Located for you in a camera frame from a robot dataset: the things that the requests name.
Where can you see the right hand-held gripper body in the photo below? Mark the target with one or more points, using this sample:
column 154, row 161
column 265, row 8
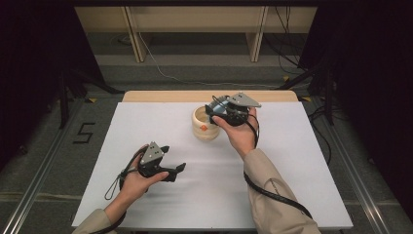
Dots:
column 243, row 100

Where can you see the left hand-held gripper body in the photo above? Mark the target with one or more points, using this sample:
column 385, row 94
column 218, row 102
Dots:
column 152, row 154

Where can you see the cream ribbed cup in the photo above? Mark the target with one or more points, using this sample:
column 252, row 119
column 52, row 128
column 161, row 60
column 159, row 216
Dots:
column 203, row 133

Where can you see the person's right hand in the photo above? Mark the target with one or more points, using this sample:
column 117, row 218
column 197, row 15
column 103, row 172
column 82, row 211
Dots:
column 242, row 136

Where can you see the person's left hand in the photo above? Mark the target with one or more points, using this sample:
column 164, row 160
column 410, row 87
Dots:
column 133, row 188

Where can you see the white table board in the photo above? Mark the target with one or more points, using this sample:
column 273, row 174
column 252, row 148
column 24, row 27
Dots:
column 195, row 208

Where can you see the yellow floor tape piece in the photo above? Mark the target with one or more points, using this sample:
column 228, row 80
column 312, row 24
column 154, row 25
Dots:
column 92, row 100
column 305, row 98
column 285, row 78

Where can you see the light wooden table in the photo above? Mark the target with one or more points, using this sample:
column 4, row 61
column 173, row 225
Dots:
column 162, row 96

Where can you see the beige wooden desk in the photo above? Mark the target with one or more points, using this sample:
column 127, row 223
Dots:
column 195, row 19

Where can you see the black metal stand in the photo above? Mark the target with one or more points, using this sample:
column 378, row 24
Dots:
column 328, row 97
column 65, row 97

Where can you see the black curtain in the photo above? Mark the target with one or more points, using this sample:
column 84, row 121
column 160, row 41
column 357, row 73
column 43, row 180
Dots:
column 32, row 65
column 373, row 81

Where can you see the metal floor rail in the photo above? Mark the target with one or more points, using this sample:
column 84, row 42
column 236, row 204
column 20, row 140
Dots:
column 370, row 208
column 29, row 195

